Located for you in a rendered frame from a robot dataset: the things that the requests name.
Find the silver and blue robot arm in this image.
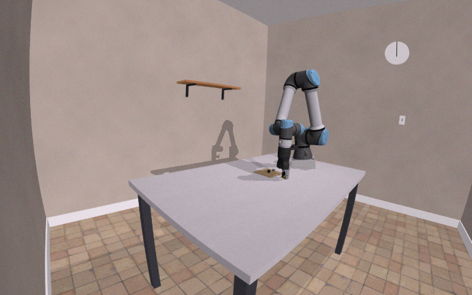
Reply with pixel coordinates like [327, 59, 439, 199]
[269, 69, 329, 160]

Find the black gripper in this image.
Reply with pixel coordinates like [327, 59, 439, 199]
[277, 139, 299, 179]

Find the brown square mat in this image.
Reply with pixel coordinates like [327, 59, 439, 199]
[253, 168, 281, 178]

